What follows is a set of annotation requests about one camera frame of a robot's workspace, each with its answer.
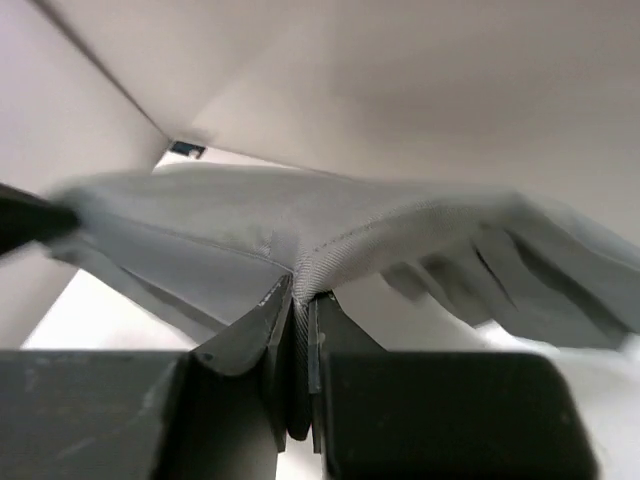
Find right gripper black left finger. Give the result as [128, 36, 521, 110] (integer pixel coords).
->
[1, 276, 291, 479]

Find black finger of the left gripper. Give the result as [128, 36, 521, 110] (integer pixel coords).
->
[1, 184, 79, 256]

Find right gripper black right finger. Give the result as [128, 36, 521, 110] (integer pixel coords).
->
[308, 294, 598, 479]

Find grey pleated skirt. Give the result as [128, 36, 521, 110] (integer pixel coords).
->
[48, 164, 639, 440]

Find left blue corner label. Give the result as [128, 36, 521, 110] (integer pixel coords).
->
[169, 141, 206, 159]

